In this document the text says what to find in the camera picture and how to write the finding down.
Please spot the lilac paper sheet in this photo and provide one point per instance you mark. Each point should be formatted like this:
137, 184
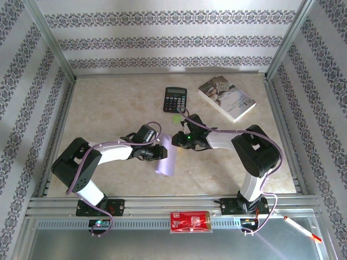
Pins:
168, 159

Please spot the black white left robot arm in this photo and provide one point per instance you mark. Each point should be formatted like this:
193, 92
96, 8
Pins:
73, 165

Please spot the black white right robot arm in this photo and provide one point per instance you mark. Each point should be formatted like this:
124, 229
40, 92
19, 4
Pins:
254, 151

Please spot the black calculator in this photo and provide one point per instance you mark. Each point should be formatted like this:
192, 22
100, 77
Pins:
176, 94

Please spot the white paperback book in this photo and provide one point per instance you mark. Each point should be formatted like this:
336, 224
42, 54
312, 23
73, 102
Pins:
230, 97

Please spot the red packet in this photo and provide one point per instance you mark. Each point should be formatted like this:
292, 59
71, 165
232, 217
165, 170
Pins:
189, 222

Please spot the small circuit board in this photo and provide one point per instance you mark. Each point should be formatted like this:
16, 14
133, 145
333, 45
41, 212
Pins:
99, 223
248, 222

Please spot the grey metal panel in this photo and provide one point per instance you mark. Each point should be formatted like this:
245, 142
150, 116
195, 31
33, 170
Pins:
162, 246

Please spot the red white pen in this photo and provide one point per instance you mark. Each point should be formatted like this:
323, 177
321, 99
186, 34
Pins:
298, 226

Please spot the aluminium front rail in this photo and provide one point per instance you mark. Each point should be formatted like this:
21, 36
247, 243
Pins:
168, 201

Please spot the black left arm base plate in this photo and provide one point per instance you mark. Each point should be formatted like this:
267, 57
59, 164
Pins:
116, 207

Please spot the aluminium back rail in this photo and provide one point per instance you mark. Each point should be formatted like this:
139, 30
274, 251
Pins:
168, 74

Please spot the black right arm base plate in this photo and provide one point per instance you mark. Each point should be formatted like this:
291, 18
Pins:
229, 205

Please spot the aluminium side rail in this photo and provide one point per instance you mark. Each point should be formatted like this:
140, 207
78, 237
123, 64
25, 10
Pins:
58, 135
284, 135

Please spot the aluminium frame post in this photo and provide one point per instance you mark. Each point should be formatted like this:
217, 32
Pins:
48, 40
290, 38

